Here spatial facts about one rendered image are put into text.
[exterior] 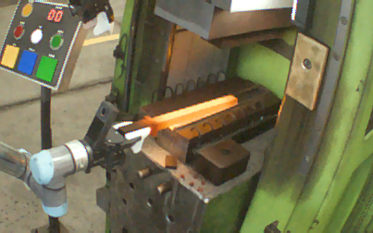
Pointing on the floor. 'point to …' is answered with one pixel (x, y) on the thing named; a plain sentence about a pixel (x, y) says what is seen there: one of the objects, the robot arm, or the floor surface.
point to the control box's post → (46, 134)
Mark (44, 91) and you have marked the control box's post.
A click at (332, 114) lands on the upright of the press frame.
